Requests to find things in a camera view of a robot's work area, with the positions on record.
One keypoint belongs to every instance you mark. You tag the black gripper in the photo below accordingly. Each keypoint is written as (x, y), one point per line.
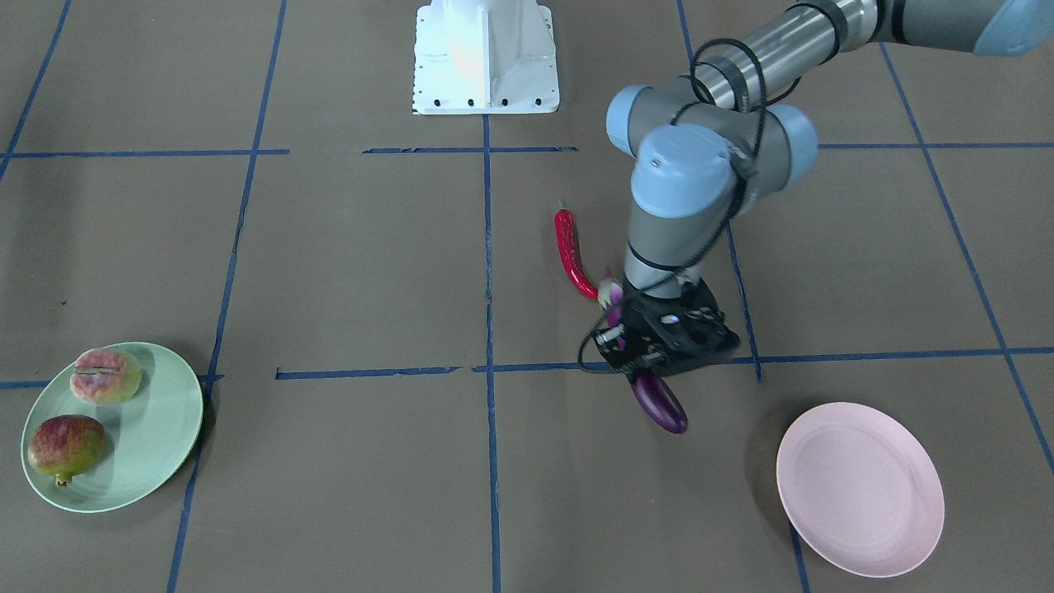
(640, 315)

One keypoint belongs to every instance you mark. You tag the purple eggplant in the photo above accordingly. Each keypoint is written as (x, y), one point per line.
(651, 392)

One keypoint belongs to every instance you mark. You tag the red chili pepper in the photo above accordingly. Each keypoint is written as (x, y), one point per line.
(564, 224)

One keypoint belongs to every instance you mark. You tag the pink green peach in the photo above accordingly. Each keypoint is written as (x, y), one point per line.
(106, 376)

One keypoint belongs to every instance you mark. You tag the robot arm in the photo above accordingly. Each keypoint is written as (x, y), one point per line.
(711, 144)

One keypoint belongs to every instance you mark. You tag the pink plate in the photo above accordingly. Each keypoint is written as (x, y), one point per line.
(860, 490)

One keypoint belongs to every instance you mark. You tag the green plate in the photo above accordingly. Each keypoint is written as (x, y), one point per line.
(147, 438)

